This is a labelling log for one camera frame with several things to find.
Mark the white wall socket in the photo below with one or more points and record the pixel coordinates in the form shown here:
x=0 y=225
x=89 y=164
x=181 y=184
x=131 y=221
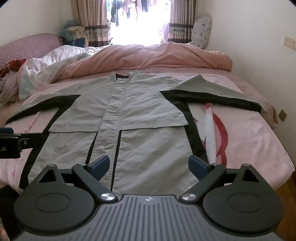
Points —
x=290 y=42

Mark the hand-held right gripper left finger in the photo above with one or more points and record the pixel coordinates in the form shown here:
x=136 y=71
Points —
x=101 y=165

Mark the white quilt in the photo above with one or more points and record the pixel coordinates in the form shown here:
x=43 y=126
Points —
x=46 y=64

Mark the white printed pillow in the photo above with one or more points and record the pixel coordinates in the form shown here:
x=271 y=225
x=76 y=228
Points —
x=201 y=31

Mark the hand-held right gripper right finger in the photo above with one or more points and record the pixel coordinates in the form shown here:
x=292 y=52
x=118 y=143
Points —
x=196 y=165

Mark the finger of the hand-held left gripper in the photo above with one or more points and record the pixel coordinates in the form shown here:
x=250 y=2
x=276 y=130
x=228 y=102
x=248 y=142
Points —
x=5 y=130
x=30 y=139

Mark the brown striped curtain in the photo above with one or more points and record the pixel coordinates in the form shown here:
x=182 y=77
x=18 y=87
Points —
x=180 y=20
x=90 y=20

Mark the grey and black jacket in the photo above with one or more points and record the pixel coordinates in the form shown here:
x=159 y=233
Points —
x=138 y=111

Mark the pink duvet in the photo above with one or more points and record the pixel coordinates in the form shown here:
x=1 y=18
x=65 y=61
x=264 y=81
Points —
x=161 y=55

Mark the hanging clothes outside window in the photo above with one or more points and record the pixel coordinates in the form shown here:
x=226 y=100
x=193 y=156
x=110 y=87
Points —
x=124 y=9

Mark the pile of mixed clothes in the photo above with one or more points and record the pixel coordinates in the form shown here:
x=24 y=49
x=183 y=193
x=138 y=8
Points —
x=9 y=78

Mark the brass wall plate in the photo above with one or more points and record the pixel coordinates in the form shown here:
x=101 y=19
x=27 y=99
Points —
x=282 y=115

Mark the pink printed bed sheet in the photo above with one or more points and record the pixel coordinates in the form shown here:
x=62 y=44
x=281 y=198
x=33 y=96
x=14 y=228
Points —
x=242 y=139

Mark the purple cloth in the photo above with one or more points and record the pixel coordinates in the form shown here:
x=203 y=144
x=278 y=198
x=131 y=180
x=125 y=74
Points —
x=165 y=32

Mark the purple pillow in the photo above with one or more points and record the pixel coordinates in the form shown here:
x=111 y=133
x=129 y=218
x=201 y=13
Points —
x=27 y=47

